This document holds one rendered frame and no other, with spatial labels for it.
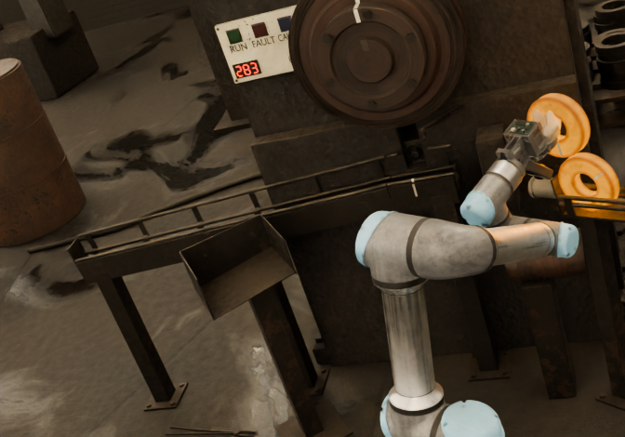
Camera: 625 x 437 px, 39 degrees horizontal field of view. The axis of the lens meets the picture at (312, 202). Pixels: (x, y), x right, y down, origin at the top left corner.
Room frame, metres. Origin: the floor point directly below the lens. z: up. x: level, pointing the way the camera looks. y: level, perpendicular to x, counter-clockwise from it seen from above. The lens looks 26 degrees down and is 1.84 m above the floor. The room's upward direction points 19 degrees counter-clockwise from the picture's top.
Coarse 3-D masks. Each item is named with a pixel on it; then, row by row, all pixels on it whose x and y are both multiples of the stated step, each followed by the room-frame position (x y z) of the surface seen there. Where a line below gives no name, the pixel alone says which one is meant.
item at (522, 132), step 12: (516, 120) 1.85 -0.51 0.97; (504, 132) 1.83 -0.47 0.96; (516, 132) 1.81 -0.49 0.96; (528, 132) 1.79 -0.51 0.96; (540, 132) 1.81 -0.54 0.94; (516, 144) 1.77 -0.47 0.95; (528, 144) 1.78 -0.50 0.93; (540, 144) 1.81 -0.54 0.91; (504, 156) 1.79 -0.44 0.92; (516, 156) 1.77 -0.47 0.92; (528, 156) 1.79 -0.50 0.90; (540, 156) 1.79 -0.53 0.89
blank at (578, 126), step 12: (552, 96) 1.88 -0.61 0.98; (564, 96) 1.87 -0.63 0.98; (540, 108) 1.90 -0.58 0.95; (552, 108) 1.87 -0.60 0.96; (564, 108) 1.85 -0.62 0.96; (576, 108) 1.84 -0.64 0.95; (528, 120) 1.94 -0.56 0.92; (564, 120) 1.85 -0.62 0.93; (576, 120) 1.82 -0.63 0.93; (588, 120) 1.83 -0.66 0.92; (576, 132) 1.83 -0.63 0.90; (588, 132) 1.82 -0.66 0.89; (564, 144) 1.86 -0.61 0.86; (576, 144) 1.83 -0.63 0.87; (564, 156) 1.86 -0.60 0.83
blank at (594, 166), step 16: (576, 160) 1.93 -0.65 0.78; (592, 160) 1.90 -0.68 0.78; (560, 176) 1.97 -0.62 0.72; (576, 176) 1.94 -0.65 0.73; (592, 176) 1.89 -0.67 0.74; (608, 176) 1.86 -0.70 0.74; (576, 192) 1.94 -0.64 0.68; (592, 192) 1.92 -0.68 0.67; (608, 192) 1.86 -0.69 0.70; (592, 208) 1.91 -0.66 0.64
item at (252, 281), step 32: (256, 224) 2.34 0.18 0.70; (192, 256) 2.29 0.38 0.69; (224, 256) 2.32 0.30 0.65; (256, 256) 2.33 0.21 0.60; (288, 256) 2.16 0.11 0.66; (224, 288) 2.23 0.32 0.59; (256, 288) 2.15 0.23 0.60; (288, 352) 2.20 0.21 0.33; (288, 384) 2.19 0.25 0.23; (320, 416) 2.28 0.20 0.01
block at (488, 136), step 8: (480, 128) 2.24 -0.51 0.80; (488, 128) 2.22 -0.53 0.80; (496, 128) 2.20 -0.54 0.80; (504, 128) 2.20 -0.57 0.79; (480, 136) 2.19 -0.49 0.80; (488, 136) 2.17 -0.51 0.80; (496, 136) 2.16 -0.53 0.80; (480, 144) 2.16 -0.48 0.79; (488, 144) 2.16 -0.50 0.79; (496, 144) 2.15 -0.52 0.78; (504, 144) 2.15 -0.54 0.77; (480, 152) 2.17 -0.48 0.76; (488, 152) 2.16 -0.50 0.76; (480, 160) 2.17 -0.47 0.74; (488, 160) 2.16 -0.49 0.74; (496, 160) 2.15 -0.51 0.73; (488, 168) 2.16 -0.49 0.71; (512, 192) 2.14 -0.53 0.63; (520, 192) 2.22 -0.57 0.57; (512, 200) 2.14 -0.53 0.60; (512, 208) 2.15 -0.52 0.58
